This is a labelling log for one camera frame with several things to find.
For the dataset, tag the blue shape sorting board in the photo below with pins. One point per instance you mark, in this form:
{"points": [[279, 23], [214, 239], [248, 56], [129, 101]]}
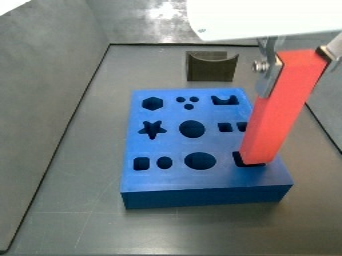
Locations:
{"points": [[182, 162]]}

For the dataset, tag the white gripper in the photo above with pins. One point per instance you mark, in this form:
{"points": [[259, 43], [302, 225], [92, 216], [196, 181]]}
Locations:
{"points": [[239, 19]]}

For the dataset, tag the red rectangular block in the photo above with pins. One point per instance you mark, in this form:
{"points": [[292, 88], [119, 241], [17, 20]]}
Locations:
{"points": [[275, 112]]}

